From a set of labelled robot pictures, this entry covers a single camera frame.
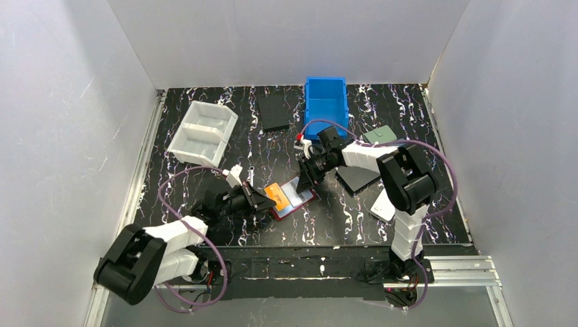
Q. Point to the white card holder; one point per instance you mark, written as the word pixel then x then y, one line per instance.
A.
pixel 382 208

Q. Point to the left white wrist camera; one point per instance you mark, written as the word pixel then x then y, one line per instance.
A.
pixel 233 176

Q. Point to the red card holder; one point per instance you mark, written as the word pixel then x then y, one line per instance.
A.
pixel 296 199

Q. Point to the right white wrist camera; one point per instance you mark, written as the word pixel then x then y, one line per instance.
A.
pixel 303 144

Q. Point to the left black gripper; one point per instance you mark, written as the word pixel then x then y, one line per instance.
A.
pixel 249 199

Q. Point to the metal wrench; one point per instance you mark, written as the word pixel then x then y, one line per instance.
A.
pixel 250 177

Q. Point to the orange credit card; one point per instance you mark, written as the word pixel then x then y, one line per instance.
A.
pixel 276 193

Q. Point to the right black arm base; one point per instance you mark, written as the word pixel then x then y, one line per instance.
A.
pixel 401 280

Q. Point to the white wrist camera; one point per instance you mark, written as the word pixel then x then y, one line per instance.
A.
pixel 303 144
pixel 233 176

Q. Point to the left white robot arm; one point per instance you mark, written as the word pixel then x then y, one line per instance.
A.
pixel 141 258

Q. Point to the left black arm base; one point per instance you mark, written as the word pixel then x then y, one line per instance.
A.
pixel 212 273

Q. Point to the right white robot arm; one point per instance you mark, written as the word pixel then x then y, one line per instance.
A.
pixel 408 182

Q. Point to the white divided tray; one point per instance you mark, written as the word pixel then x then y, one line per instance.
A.
pixel 203 134

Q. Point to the aluminium frame rail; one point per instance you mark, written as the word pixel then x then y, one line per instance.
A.
pixel 448 271

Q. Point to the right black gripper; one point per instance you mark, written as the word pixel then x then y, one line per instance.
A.
pixel 309 166

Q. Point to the blue plastic bin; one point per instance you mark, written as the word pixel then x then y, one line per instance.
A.
pixel 326 98

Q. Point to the black foam pad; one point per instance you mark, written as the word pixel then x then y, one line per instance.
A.
pixel 273 113

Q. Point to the green card holder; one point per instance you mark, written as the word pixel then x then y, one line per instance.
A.
pixel 380 135

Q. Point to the black notebook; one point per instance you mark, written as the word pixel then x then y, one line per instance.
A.
pixel 355 179

